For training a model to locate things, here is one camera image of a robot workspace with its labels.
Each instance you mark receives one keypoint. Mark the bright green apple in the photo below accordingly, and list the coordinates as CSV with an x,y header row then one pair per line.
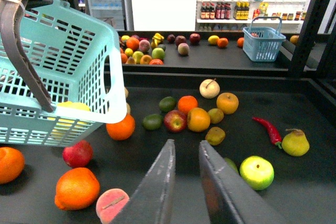
x,y
257,172

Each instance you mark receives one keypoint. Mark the light teal shopping basket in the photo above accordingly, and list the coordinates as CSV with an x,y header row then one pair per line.
x,y
77,58

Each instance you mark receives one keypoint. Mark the black metal display shelf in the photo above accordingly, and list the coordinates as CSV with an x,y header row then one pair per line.
x,y
303,189

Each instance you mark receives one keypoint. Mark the large orange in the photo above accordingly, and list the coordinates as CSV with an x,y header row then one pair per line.
x,y
122,130

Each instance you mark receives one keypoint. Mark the green avocado lime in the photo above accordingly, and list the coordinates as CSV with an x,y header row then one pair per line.
x,y
232,164

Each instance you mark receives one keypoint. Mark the green avocado middle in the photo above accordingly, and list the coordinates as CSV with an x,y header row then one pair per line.
x,y
152,122

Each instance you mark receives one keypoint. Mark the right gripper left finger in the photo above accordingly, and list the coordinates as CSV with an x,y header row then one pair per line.
x,y
152,202

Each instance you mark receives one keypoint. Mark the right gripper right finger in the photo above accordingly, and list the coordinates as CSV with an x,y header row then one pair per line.
x,y
229,199

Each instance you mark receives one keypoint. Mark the orange at left edge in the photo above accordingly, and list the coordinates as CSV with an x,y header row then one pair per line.
x,y
12,164

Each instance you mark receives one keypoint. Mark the small olive green fruit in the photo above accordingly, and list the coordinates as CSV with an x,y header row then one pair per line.
x,y
216,115

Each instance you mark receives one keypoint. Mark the yellow lemon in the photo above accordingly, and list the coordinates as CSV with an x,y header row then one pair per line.
x,y
69,125

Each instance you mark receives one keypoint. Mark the orange near white pear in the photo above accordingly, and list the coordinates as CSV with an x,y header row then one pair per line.
x,y
186,103

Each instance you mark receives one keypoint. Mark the small blue basket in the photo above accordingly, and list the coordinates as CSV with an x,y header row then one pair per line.
x,y
262,44

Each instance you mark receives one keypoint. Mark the red chili pepper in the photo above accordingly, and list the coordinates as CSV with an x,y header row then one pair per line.
x,y
274,135

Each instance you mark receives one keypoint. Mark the white pear with stem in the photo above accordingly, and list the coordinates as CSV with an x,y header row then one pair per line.
x,y
209,88

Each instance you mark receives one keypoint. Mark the yellow green pear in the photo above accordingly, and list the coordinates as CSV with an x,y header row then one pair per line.
x,y
295,143

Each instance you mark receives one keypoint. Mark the orange front left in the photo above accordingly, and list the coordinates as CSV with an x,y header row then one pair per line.
x,y
76,189

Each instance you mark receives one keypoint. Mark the red yellow apple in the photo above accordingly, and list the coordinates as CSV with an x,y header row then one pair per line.
x,y
175,121

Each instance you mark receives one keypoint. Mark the grey basket handle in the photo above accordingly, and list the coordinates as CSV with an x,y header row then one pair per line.
x,y
12,12

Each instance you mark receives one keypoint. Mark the large white pear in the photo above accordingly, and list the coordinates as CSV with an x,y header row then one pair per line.
x,y
126,92

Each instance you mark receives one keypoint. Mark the orange persimmon fruit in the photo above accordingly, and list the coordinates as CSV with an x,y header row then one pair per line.
x,y
198,120

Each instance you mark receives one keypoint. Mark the red apple left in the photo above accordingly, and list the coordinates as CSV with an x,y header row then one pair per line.
x,y
78,155

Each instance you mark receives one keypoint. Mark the pink peach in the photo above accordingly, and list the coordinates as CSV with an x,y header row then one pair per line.
x,y
110,203

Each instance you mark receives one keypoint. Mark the yellow orange apple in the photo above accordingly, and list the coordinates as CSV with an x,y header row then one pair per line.
x,y
227,102

